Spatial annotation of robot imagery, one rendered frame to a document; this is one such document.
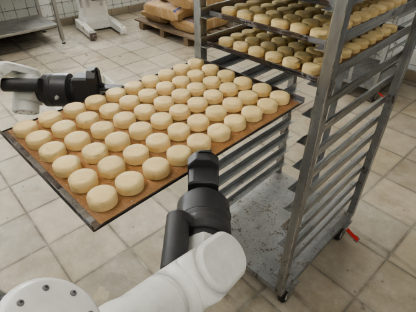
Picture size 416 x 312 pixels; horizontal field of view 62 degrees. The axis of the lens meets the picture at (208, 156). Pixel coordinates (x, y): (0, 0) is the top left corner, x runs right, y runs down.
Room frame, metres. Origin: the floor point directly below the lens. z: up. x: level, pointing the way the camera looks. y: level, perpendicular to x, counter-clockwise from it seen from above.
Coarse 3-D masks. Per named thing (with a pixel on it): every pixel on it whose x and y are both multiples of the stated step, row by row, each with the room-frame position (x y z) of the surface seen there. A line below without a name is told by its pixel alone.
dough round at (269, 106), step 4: (260, 100) 0.75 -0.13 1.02; (264, 100) 0.75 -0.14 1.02; (268, 100) 0.75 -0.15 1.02; (272, 100) 0.75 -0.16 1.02; (260, 104) 0.73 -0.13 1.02; (264, 104) 0.73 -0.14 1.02; (268, 104) 0.73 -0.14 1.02; (272, 104) 0.73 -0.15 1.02; (276, 104) 0.73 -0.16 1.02; (264, 108) 0.72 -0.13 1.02; (268, 108) 0.72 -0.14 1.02; (272, 108) 0.72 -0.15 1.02; (276, 108) 0.73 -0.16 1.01; (264, 112) 0.72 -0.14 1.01; (268, 112) 0.72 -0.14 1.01; (272, 112) 0.72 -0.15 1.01
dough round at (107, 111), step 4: (108, 104) 0.73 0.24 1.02; (112, 104) 0.73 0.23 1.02; (116, 104) 0.73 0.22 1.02; (100, 108) 0.71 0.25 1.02; (104, 108) 0.71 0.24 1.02; (108, 108) 0.71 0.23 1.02; (112, 108) 0.71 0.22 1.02; (116, 108) 0.71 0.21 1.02; (120, 108) 0.72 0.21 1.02; (100, 112) 0.70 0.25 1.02; (104, 112) 0.70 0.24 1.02; (108, 112) 0.69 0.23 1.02; (112, 112) 0.70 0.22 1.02; (116, 112) 0.70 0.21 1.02; (104, 116) 0.69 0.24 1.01; (108, 116) 0.69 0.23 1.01; (112, 116) 0.69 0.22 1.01
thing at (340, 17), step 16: (336, 0) 0.79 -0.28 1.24; (352, 0) 0.79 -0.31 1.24; (336, 16) 0.79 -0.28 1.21; (336, 32) 0.78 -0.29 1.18; (336, 48) 0.78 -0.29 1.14; (336, 64) 0.78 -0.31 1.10; (320, 80) 0.79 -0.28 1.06; (320, 96) 0.79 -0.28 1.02; (320, 112) 0.78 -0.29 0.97; (320, 128) 0.78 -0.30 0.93; (304, 160) 0.79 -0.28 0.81; (304, 176) 0.78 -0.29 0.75; (304, 192) 0.78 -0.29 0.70; (304, 208) 0.79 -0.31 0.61; (288, 240) 0.79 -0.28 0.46; (288, 256) 0.78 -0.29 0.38; (288, 272) 0.79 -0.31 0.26
